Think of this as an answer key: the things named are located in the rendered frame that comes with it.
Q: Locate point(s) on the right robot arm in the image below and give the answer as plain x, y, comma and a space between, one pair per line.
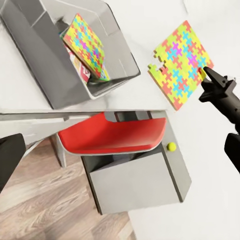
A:
218, 90

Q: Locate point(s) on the board game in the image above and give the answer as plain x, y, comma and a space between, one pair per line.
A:
83, 69
104, 78

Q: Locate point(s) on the tennis ball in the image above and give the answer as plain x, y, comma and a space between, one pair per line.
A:
171, 146

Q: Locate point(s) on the toy box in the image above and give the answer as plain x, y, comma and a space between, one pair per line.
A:
36, 26

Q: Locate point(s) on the jigsaw puzzle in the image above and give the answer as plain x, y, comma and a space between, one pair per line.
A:
84, 42
184, 58

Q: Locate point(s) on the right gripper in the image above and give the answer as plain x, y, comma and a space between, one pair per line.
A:
219, 91

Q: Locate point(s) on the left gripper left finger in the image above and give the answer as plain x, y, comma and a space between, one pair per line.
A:
12, 149

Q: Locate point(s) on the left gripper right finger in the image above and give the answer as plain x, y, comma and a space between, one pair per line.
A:
232, 149

